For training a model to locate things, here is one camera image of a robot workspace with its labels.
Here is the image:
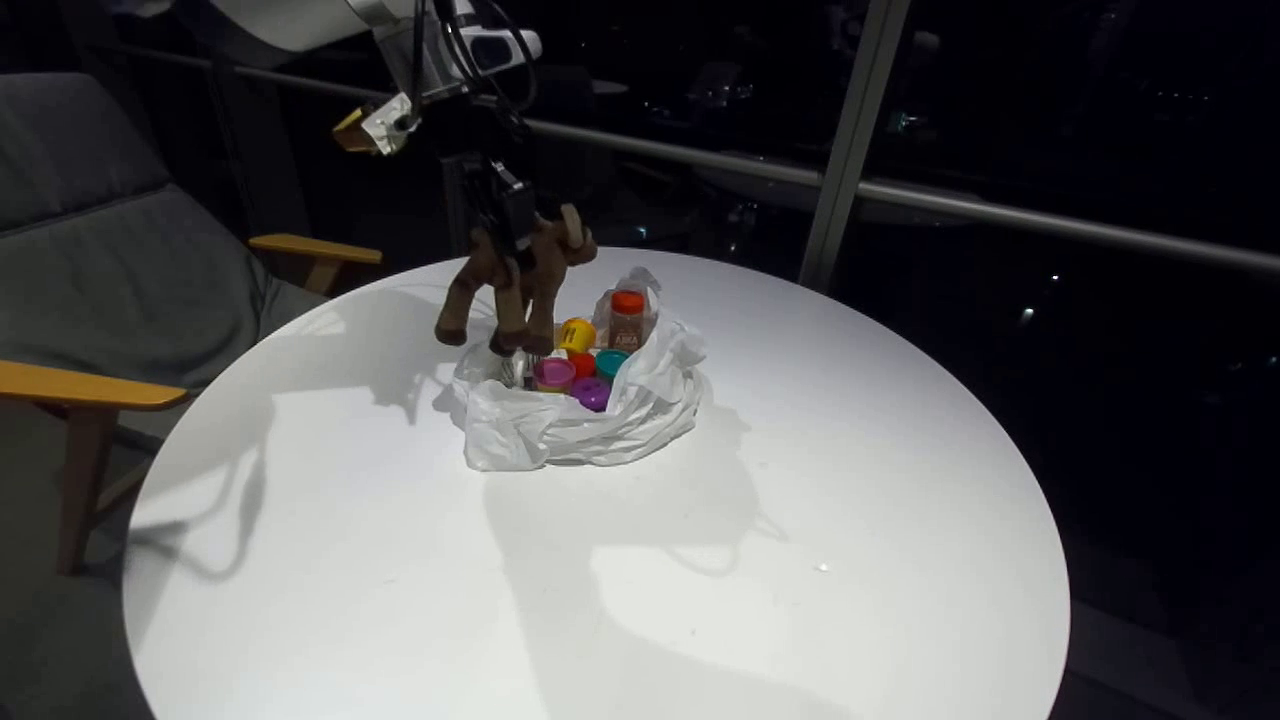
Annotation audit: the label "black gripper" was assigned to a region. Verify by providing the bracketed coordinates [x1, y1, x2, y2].
[444, 93, 545, 262]

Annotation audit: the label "brown plush toy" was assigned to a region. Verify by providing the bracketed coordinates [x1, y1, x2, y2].
[431, 202, 601, 361]

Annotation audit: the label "red lid spice jar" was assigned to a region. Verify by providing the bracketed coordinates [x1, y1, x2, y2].
[608, 284, 655, 356]

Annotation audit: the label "white plastic bag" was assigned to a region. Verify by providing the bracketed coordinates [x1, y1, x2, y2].
[444, 264, 713, 478]

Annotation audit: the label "grey chair wooden armrests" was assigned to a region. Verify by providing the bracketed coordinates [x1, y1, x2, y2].
[0, 71, 390, 720]

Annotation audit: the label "metal window railing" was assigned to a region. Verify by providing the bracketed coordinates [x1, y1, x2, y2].
[524, 113, 1280, 279]

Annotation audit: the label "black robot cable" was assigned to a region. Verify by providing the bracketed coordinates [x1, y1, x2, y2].
[419, 0, 545, 129]

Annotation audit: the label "grey window post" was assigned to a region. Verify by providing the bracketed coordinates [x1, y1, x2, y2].
[796, 0, 919, 291]

